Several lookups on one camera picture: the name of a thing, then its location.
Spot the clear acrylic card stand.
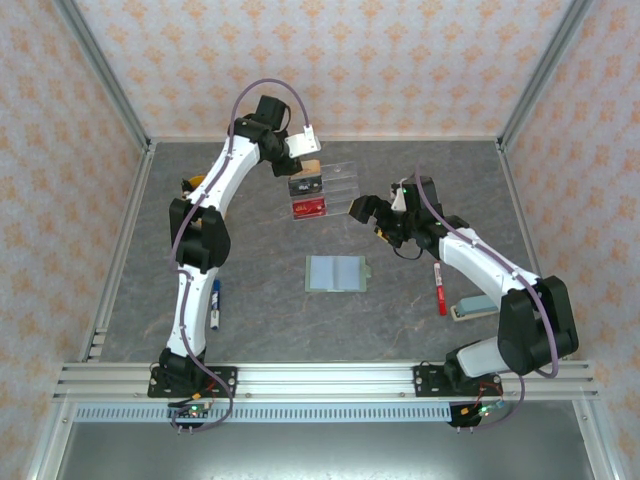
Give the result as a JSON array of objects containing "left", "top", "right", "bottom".
[{"left": 288, "top": 158, "right": 362, "bottom": 222}]

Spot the green leather card holder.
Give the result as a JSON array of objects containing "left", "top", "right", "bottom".
[{"left": 304, "top": 255, "right": 374, "bottom": 294}]

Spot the grey VIP card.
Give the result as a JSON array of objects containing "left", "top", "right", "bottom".
[{"left": 287, "top": 175, "right": 325, "bottom": 197}]

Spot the red whiteboard marker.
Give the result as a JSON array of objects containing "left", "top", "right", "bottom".
[{"left": 432, "top": 262, "right": 448, "bottom": 317}]

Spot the red rectangular box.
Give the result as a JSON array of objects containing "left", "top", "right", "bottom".
[{"left": 290, "top": 197, "right": 330, "bottom": 221}]

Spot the yellow metal bucket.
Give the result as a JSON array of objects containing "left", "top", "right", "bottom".
[{"left": 180, "top": 173, "right": 227, "bottom": 221}]

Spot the blue whiteboard marker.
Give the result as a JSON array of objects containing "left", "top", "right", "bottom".
[{"left": 209, "top": 278, "right": 224, "bottom": 331}]

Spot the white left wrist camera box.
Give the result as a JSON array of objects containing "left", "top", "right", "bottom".
[{"left": 286, "top": 124, "right": 322, "bottom": 159}]

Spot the aluminium back rail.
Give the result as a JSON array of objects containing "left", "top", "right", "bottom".
[{"left": 148, "top": 133, "right": 503, "bottom": 145}]

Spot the aluminium side rail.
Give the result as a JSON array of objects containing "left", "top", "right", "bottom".
[
  {"left": 78, "top": 141, "right": 157, "bottom": 362},
  {"left": 495, "top": 139, "right": 572, "bottom": 362}
]

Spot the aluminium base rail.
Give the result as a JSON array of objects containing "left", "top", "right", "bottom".
[{"left": 52, "top": 362, "right": 601, "bottom": 402}]

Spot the aluminium frame post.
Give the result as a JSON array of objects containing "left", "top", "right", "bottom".
[
  {"left": 497, "top": 0, "right": 596, "bottom": 154},
  {"left": 53, "top": 0, "right": 154, "bottom": 154}
]

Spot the slotted grey cable duct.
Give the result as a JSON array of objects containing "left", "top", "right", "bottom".
[{"left": 73, "top": 404, "right": 454, "bottom": 424}]

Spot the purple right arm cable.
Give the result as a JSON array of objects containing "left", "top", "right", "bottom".
[{"left": 413, "top": 160, "right": 562, "bottom": 432}]

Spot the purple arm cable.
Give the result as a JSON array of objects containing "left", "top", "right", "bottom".
[
  {"left": 413, "top": 160, "right": 562, "bottom": 432},
  {"left": 167, "top": 78, "right": 315, "bottom": 435}
]

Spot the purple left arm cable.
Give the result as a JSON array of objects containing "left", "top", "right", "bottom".
[{"left": 167, "top": 78, "right": 315, "bottom": 435}]

